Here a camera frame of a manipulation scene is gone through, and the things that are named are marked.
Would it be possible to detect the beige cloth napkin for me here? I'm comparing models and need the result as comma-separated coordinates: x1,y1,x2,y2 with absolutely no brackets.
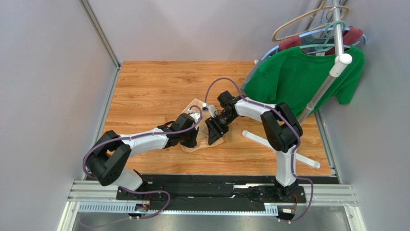
180,98,224,153

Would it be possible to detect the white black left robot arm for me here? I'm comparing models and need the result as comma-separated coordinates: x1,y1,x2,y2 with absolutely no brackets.
83,113,202,191

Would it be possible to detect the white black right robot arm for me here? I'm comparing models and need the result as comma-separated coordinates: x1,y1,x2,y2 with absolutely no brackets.
205,91,303,197

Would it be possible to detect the green t-shirt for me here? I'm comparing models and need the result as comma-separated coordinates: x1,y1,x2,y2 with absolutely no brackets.
244,47,365,117

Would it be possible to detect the light blue hanger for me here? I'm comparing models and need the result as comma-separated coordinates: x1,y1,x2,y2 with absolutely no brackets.
254,26,368,68

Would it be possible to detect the teal plastic hanger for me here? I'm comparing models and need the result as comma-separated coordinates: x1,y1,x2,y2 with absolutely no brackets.
298,20,348,55

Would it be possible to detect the silver white clothes rack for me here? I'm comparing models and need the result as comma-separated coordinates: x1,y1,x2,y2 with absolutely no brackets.
242,0,353,169

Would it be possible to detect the red garment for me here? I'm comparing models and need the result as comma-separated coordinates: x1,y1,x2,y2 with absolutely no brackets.
272,26,364,58

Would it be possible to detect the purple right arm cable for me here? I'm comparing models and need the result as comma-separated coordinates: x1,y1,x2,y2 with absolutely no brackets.
204,77,315,224

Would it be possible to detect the aluminium frame rail left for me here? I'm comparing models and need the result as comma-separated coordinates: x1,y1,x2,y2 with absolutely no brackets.
79,0,121,70

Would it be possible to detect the aluminium front rail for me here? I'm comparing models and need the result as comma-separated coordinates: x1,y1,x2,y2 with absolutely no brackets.
58,174,366,231

